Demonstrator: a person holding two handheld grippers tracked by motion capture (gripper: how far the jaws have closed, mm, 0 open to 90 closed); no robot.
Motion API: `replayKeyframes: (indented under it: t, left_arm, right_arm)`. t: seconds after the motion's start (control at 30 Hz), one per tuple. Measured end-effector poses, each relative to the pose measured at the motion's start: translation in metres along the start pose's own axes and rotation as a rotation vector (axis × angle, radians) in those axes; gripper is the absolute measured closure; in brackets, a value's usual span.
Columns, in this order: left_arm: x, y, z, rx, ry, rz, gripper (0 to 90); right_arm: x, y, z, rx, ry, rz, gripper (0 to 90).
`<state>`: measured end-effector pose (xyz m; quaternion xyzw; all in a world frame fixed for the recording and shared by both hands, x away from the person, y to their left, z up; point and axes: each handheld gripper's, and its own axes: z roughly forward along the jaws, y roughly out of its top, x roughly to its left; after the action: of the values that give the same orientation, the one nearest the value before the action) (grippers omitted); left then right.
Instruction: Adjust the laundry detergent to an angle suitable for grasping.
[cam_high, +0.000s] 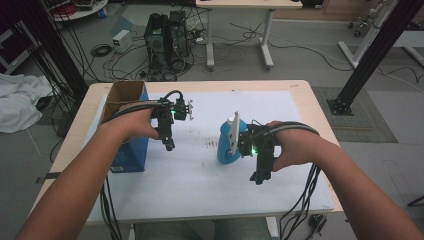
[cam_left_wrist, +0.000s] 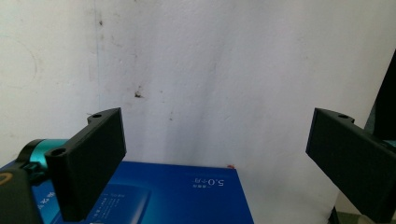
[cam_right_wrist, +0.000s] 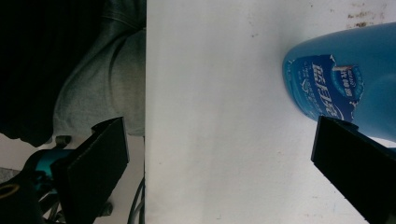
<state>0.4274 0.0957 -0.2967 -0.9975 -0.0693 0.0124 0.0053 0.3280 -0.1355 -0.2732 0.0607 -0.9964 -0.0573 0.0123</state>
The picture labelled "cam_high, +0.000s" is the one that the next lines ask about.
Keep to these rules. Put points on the blue cardboard box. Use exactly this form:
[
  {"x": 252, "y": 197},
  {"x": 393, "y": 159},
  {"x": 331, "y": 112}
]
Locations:
[{"x": 131, "y": 156}]

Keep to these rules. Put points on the white-legged wooden desk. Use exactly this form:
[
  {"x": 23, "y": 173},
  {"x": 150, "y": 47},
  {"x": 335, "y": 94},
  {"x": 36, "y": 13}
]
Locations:
[{"x": 248, "y": 3}]

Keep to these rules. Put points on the office chair castor base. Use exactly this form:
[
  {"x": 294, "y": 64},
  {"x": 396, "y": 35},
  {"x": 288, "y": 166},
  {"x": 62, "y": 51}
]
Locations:
[{"x": 357, "y": 32}]

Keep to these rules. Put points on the small white box device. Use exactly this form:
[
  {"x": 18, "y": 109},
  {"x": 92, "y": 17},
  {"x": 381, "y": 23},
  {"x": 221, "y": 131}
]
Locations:
[{"x": 121, "y": 41}]

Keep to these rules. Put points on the white metal stand frame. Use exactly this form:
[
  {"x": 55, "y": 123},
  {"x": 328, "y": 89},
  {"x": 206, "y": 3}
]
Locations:
[{"x": 365, "y": 40}]

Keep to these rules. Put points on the black aluminium post with foot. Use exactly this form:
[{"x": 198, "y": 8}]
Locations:
[{"x": 376, "y": 56}]

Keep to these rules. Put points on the person's right hand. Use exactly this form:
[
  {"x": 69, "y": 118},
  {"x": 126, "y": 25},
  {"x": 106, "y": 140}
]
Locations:
[{"x": 295, "y": 148}]

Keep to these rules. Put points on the white table mat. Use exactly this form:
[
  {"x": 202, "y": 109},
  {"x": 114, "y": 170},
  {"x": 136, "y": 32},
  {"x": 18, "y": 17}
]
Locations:
[{"x": 200, "y": 186}]

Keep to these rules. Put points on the grey floor mat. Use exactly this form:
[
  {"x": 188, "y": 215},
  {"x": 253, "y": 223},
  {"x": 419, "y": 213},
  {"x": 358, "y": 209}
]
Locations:
[{"x": 366, "y": 123}]

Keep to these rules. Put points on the black power adapter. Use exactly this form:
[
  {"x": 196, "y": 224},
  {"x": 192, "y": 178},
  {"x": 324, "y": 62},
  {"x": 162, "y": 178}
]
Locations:
[{"x": 316, "y": 221}]

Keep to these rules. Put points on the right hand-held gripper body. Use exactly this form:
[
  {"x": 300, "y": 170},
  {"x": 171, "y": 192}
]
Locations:
[{"x": 258, "y": 143}]

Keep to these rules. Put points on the white cloth heap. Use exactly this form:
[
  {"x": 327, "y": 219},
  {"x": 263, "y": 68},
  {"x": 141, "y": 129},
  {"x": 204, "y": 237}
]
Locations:
[{"x": 16, "y": 103}]

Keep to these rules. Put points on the black computer tower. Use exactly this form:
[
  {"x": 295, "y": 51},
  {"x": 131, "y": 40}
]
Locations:
[
  {"x": 178, "y": 36},
  {"x": 156, "y": 40}
]

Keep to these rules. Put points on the blue bottle with white cap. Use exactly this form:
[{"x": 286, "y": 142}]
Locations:
[{"x": 224, "y": 146}]

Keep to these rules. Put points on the round white table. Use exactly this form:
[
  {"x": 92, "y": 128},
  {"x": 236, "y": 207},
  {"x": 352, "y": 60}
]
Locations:
[{"x": 86, "y": 13}]

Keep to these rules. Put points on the dark shelf unit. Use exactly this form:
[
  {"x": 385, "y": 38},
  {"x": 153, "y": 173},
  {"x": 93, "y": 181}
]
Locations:
[{"x": 13, "y": 46}]

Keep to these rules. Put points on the grey tape strip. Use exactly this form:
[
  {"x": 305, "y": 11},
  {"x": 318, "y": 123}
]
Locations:
[{"x": 50, "y": 176}]

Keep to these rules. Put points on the black tripod leg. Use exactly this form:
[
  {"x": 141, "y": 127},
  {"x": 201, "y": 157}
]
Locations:
[{"x": 416, "y": 201}]

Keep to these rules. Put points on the person's left hand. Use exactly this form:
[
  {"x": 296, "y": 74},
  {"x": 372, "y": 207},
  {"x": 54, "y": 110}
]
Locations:
[{"x": 133, "y": 125}]

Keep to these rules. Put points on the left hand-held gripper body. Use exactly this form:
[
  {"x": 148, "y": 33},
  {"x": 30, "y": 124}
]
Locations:
[{"x": 166, "y": 113}]

